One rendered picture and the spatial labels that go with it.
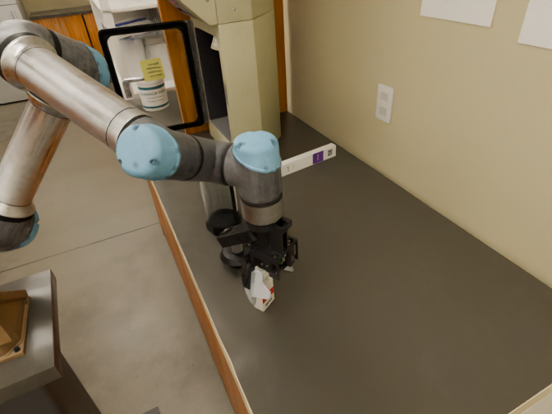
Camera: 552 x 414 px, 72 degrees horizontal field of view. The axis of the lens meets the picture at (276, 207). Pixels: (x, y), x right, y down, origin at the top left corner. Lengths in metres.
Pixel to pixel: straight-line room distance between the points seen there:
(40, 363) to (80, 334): 1.35
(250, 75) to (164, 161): 0.81
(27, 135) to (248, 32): 0.68
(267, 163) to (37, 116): 0.53
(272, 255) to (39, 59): 0.50
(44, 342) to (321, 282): 0.61
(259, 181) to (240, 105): 0.73
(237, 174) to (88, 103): 0.24
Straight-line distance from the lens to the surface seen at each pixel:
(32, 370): 0.94
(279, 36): 1.74
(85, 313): 2.38
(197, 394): 1.88
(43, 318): 1.03
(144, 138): 0.53
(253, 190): 0.62
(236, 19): 1.25
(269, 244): 0.71
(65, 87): 0.68
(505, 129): 1.02
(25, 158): 0.97
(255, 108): 1.34
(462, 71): 1.07
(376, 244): 1.03
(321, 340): 0.81
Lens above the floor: 1.61
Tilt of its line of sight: 35 degrees down
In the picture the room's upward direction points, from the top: 4 degrees counter-clockwise
